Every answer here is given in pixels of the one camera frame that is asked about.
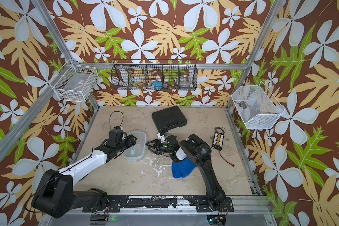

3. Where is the blue microfiber cloth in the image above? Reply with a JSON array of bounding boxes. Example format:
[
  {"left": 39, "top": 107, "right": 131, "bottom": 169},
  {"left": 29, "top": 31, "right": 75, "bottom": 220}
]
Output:
[{"left": 171, "top": 158, "right": 197, "bottom": 179}]

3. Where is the black wire wall basket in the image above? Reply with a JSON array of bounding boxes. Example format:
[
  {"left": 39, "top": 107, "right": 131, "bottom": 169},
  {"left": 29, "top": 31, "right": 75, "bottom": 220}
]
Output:
[{"left": 110, "top": 59, "right": 198, "bottom": 91}]

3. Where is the blue item in basket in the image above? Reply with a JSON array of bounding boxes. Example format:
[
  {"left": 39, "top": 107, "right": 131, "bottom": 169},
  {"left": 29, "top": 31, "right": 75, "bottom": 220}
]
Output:
[{"left": 152, "top": 81, "right": 163, "bottom": 90}]

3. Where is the dark item in mesh basket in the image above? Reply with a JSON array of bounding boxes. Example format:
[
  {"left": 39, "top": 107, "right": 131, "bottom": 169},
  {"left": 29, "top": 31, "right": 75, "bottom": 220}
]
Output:
[{"left": 237, "top": 101, "right": 248, "bottom": 109}]

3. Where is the white mesh basket right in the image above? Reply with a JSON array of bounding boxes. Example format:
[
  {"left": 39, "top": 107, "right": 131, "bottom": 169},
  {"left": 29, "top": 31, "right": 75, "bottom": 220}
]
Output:
[{"left": 231, "top": 82, "right": 285, "bottom": 130}]

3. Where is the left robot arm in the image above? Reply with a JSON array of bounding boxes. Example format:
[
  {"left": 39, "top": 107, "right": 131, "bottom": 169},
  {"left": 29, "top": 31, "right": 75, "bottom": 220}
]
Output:
[{"left": 32, "top": 126, "right": 137, "bottom": 218}]

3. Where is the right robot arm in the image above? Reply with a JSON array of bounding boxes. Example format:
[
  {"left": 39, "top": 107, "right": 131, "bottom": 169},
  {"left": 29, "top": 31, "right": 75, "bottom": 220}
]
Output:
[{"left": 146, "top": 134, "right": 226, "bottom": 211}]

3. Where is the black yellow charger box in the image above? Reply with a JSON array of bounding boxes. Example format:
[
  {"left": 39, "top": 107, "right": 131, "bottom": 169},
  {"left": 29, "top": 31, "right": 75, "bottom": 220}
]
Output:
[{"left": 211, "top": 127, "right": 235, "bottom": 167}]

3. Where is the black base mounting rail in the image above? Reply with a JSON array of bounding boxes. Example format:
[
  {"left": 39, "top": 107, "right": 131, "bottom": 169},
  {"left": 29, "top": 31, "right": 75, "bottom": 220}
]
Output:
[{"left": 83, "top": 195, "right": 234, "bottom": 213}]

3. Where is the white wire basket left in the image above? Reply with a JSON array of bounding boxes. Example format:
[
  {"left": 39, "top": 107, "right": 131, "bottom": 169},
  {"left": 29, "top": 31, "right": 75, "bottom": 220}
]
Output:
[{"left": 51, "top": 60, "right": 98, "bottom": 103}]

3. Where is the teal-rimmed lunch box lid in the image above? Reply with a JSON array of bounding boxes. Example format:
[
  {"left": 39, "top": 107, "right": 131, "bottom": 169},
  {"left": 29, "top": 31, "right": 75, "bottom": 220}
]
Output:
[{"left": 122, "top": 129, "right": 147, "bottom": 162}]

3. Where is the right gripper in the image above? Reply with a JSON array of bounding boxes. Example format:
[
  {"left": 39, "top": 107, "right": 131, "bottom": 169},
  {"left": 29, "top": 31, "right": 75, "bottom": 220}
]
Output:
[{"left": 146, "top": 140, "right": 174, "bottom": 156}]

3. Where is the black plastic tool case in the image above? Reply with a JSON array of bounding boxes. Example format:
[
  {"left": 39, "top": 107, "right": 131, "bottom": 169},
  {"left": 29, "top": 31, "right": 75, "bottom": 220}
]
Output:
[{"left": 152, "top": 106, "right": 187, "bottom": 135}]

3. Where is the clear lunch box container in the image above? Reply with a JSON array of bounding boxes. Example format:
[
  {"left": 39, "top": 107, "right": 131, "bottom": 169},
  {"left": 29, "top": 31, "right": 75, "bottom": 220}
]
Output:
[{"left": 122, "top": 129, "right": 147, "bottom": 163}]

